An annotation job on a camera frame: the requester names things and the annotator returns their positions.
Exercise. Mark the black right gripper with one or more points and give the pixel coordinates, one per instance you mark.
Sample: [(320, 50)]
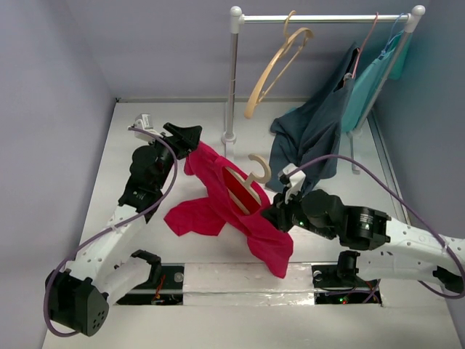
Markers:
[(282, 212)]

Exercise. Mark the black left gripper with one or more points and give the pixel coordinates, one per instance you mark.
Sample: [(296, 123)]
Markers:
[(183, 140)]

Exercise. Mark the red t shirt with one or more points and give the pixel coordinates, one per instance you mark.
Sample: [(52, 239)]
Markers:
[(208, 215)]

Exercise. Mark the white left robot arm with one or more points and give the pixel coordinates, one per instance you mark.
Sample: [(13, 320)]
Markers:
[(103, 269)]

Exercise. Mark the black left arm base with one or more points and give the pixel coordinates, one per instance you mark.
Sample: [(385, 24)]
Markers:
[(163, 286)]

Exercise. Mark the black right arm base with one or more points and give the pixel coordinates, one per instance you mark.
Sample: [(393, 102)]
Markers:
[(340, 284)]

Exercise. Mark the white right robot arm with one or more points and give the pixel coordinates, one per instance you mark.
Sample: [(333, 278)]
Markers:
[(376, 245)]

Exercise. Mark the dark teal t shirt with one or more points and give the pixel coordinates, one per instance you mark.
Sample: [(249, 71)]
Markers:
[(313, 129)]

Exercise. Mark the turquoise t shirt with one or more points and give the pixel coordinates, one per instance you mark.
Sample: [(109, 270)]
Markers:
[(366, 85)]

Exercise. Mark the pink hanger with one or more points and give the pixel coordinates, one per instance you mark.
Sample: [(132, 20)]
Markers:
[(362, 47)]

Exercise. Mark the blue hanger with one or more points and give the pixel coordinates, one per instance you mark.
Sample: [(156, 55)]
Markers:
[(391, 35)]

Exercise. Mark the white clothes rack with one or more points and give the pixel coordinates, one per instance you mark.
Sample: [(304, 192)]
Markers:
[(237, 19)]

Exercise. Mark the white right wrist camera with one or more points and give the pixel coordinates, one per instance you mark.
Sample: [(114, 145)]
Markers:
[(292, 178)]

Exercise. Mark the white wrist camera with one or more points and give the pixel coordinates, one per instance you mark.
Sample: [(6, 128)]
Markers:
[(292, 178), (143, 128)]

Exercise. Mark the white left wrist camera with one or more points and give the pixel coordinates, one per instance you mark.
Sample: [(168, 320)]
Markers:
[(143, 128)]

